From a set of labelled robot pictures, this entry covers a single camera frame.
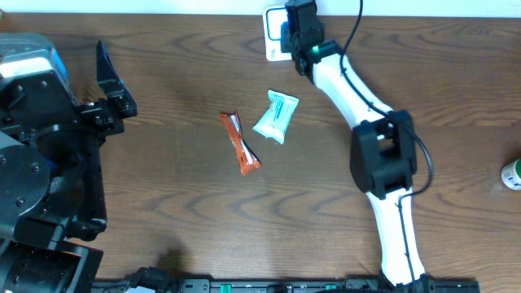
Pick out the orange snack bar wrapper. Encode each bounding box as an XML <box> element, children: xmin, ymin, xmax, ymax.
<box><xmin>220</xmin><ymin>112</ymin><xmax>261</xmax><ymax>176</ymax></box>

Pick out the white barcode scanner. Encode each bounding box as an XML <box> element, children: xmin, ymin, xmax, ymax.
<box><xmin>262</xmin><ymin>6</ymin><xmax>291</xmax><ymax>62</ymax></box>

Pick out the teal tissue pack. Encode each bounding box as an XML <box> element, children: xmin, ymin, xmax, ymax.
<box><xmin>253</xmin><ymin>90</ymin><xmax>300</xmax><ymax>145</ymax></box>

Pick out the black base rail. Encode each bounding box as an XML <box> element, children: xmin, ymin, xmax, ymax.
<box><xmin>91</xmin><ymin>278</ymin><xmax>481</xmax><ymax>293</ymax></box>

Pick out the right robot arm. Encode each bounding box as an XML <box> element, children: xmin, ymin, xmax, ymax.
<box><xmin>281</xmin><ymin>1</ymin><xmax>434</xmax><ymax>292</ymax></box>

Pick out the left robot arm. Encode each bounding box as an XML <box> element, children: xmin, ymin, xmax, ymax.
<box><xmin>1</xmin><ymin>33</ymin><xmax>138</xmax><ymax>292</ymax></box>

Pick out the green lid jar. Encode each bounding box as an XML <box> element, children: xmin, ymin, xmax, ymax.
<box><xmin>501</xmin><ymin>159</ymin><xmax>521</xmax><ymax>190</ymax></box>

